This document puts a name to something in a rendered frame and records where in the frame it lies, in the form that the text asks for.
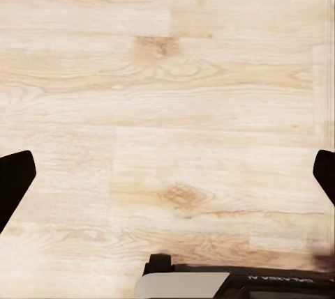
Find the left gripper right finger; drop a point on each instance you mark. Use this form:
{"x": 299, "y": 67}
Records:
{"x": 324, "y": 172}

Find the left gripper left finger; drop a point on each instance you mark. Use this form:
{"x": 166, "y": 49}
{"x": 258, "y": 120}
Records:
{"x": 17, "y": 171}

